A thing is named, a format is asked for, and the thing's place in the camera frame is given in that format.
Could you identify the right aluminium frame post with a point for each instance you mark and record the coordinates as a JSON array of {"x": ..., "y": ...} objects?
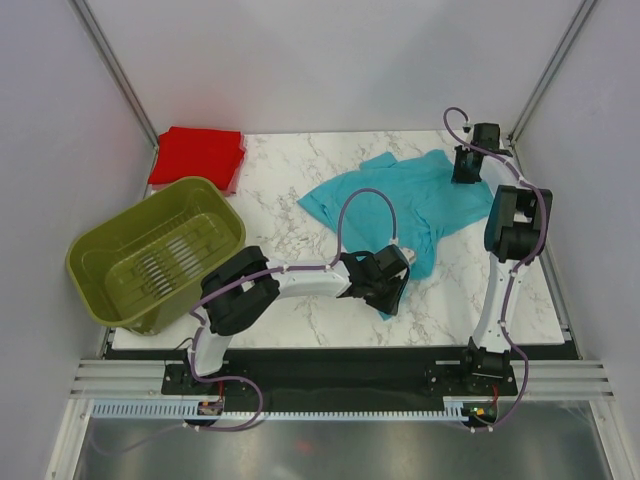
[{"x": 576, "y": 25}]

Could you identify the folded red t shirt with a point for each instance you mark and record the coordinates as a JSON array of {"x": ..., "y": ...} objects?
[{"x": 216, "y": 155}]

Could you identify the white slotted cable duct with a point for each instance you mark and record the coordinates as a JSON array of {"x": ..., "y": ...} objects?
[{"x": 203, "y": 408}]

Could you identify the teal t shirt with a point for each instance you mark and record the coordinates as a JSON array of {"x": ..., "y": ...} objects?
[{"x": 428, "y": 206}]

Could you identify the aluminium frame post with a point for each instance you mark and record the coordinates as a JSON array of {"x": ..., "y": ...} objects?
[
  {"x": 98, "y": 38},
  {"x": 576, "y": 25}
]

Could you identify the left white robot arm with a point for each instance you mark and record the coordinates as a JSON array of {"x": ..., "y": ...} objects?
[{"x": 238, "y": 293}]

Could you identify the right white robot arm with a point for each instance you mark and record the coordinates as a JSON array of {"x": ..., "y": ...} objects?
[{"x": 515, "y": 235}]

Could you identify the aluminium rail profile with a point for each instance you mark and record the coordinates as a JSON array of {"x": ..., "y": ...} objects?
[{"x": 118, "y": 379}]

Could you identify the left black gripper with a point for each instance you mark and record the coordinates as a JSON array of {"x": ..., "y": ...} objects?
[{"x": 389, "y": 304}]

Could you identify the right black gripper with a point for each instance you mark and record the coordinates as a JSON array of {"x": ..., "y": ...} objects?
[{"x": 458, "y": 176}]

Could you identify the left aluminium frame post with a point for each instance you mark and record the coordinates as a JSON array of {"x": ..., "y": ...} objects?
[{"x": 98, "y": 38}]

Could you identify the olive green plastic basket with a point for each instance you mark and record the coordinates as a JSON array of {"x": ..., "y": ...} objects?
[{"x": 141, "y": 270}]

